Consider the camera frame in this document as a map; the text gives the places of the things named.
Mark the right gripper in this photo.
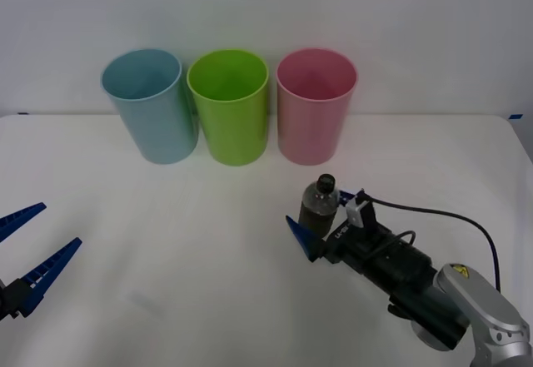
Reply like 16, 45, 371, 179
285, 189, 403, 277

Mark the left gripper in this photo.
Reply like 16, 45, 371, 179
0, 202, 83, 323

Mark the small clear plastic bottle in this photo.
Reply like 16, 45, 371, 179
297, 173, 340, 239

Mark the pink plastic bin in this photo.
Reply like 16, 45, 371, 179
275, 47, 360, 166

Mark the green plastic bin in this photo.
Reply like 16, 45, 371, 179
186, 48, 270, 167

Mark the pale blue plastic bin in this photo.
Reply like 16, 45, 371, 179
100, 47, 200, 166

